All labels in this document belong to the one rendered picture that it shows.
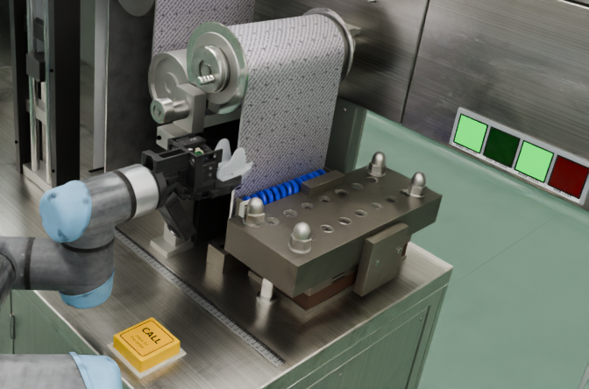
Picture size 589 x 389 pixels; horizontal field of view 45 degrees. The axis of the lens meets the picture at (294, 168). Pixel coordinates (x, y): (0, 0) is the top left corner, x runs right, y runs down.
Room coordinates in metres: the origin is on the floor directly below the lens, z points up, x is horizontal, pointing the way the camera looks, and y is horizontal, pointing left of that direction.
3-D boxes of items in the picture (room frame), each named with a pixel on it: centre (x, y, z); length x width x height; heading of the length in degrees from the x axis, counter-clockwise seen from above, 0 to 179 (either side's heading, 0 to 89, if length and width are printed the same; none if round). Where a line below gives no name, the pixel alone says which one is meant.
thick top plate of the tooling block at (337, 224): (1.09, -0.09, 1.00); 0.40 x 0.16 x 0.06; 140
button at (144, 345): (0.80, 0.17, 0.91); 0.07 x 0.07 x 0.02; 50
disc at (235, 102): (1.07, 0.15, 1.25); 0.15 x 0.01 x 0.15; 50
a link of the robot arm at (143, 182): (0.89, 0.23, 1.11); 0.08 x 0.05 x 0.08; 50
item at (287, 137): (1.13, 0.02, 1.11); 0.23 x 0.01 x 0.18; 140
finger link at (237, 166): (1.02, 0.09, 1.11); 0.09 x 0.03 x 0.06; 139
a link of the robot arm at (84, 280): (0.83, 0.29, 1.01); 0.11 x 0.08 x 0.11; 103
